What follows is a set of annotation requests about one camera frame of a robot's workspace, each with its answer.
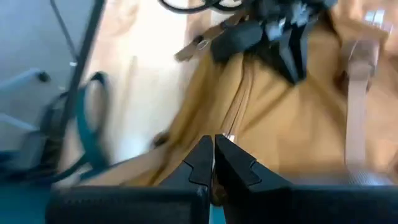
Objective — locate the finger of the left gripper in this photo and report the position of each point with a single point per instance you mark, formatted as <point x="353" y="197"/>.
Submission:
<point x="292" y="56"/>
<point x="236" y="40"/>

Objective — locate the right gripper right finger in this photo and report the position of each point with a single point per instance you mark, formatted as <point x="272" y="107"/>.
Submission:
<point x="295" y="205"/>

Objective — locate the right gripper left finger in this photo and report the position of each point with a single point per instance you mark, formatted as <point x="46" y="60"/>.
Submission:
<point x="140" y="205"/>

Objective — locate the tan and teal backpack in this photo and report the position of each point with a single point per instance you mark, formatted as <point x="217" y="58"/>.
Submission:
<point x="295" y="124"/>

